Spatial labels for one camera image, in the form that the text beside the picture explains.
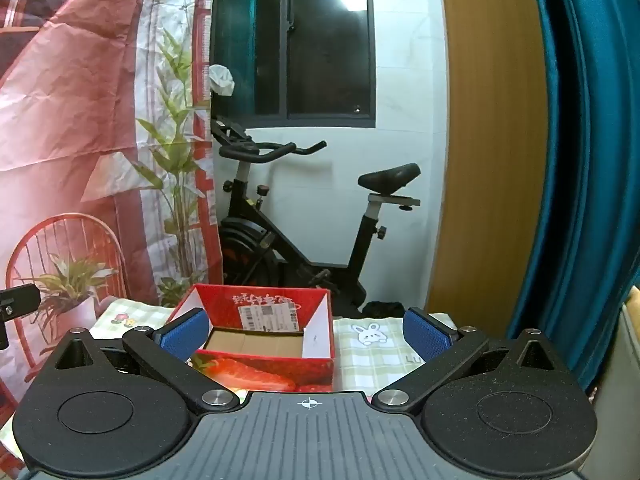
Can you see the dark framed window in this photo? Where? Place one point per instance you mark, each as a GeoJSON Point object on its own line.
{"type": "Point", "coordinates": [300, 35]}

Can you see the black exercise bike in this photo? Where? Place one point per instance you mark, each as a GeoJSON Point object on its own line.
{"type": "Point", "coordinates": [250, 230]}

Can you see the green checked rabbit tablecloth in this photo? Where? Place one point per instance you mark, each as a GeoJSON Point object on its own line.
{"type": "Point", "coordinates": [380, 360]}

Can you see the grey cabinet side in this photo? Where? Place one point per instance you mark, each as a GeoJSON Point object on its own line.
{"type": "Point", "coordinates": [617, 400]}

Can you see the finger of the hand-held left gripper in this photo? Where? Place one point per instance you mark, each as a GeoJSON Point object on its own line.
{"type": "Point", "coordinates": [20, 301]}

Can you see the black bag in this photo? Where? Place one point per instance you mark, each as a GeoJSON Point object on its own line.
{"type": "Point", "coordinates": [382, 309]}

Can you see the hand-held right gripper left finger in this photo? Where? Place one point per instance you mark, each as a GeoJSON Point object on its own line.
{"type": "Point", "coordinates": [182, 332]}

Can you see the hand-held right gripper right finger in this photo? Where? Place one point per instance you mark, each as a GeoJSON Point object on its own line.
{"type": "Point", "coordinates": [430, 332]}

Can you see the teal curtain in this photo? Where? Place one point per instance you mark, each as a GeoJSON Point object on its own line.
{"type": "Point", "coordinates": [590, 160]}

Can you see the wooden door panel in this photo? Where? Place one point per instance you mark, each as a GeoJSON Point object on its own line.
{"type": "Point", "coordinates": [490, 160]}

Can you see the printed backdrop cloth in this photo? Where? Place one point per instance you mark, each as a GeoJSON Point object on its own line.
{"type": "Point", "coordinates": [75, 110]}

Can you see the red strawberry print box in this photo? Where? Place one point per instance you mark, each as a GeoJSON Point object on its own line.
{"type": "Point", "coordinates": [260, 370]}

